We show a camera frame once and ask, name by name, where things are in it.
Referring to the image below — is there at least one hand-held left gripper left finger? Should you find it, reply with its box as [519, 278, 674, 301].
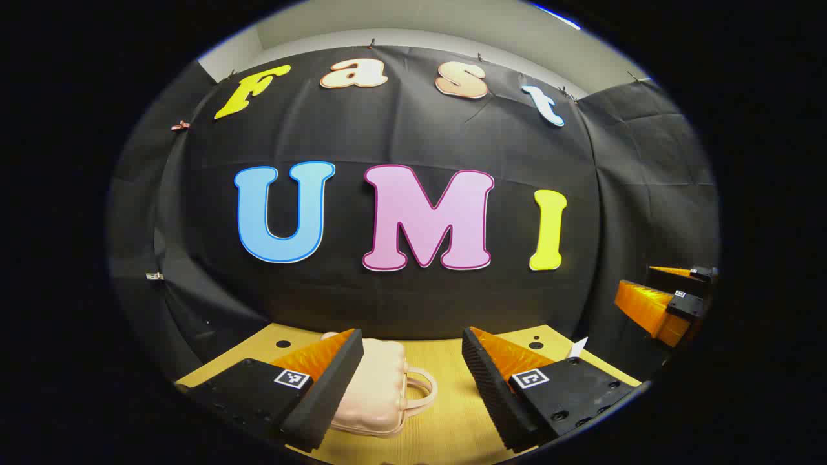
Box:
[187, 328, 364, 453]

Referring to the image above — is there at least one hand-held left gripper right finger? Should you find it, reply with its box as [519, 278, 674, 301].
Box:
[461, 326, 638, 453]

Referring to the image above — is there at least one pink suitcase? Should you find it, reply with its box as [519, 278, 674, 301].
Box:
[321, 331, 439, 439]

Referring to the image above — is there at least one black backdrop cloth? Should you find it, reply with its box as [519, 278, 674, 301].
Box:
[107, 45, 721, 388]

